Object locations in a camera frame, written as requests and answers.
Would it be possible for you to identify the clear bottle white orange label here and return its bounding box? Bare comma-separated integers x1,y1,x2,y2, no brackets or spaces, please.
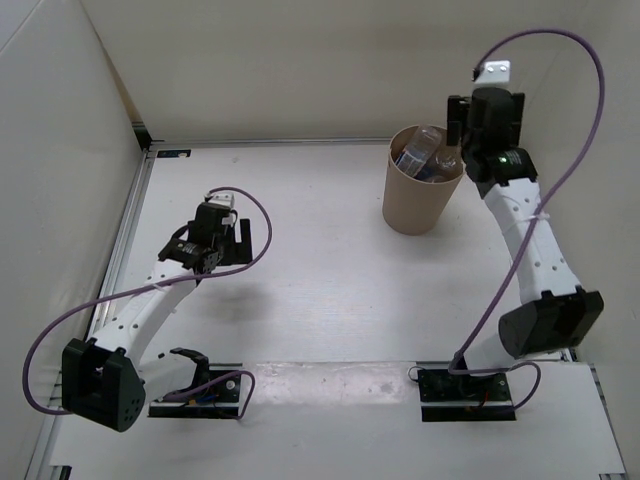
395,126,442,177

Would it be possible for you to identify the clear plastic bottle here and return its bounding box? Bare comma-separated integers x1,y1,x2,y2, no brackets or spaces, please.
435,150,461,179

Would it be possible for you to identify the blue label Pocari Sweat bottle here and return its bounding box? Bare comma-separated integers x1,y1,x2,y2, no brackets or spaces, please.
415,168,449,183

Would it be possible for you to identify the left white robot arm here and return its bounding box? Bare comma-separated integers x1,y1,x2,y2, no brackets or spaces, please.
62,192,253,432

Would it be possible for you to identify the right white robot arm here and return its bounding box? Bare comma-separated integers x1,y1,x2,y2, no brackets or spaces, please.
446,87,604,400

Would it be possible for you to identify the brown cardboard bin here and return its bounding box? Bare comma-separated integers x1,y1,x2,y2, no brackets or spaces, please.
382,125,465,236

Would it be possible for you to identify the white front board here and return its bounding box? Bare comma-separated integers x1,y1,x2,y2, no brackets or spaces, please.
51,362,625,479

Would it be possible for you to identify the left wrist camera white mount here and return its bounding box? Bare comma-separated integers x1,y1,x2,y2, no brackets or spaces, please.
204,191,235,211

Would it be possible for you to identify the aluminium table frame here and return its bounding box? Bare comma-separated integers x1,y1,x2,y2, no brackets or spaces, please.
24,119,626,480

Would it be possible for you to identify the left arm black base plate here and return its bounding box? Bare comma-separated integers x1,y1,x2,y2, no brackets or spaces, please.
147,375,247,420

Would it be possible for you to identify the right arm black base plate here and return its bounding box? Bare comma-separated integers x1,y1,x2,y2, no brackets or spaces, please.
407,363,516,423

